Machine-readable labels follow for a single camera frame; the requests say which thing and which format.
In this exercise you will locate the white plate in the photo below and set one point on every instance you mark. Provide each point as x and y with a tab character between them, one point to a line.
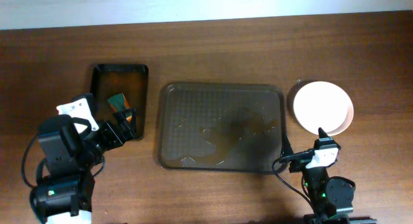
322	104

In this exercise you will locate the small dark water tray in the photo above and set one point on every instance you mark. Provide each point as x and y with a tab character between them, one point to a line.
131	80

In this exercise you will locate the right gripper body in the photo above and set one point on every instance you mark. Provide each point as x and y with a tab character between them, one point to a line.
313	154

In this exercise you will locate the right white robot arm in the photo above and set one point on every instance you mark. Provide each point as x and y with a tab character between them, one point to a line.
330	198

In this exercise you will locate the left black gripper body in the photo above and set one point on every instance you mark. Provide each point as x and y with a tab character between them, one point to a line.
115	130

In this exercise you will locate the orange green scrub sponge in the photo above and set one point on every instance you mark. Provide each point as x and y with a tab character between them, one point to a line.
118	102

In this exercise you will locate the large brown serving tray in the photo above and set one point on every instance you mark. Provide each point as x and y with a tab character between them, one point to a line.
221	127

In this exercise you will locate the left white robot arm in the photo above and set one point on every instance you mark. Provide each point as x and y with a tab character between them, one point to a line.
74	143

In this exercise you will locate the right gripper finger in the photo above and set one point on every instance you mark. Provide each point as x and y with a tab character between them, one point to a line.
322	134
286	151

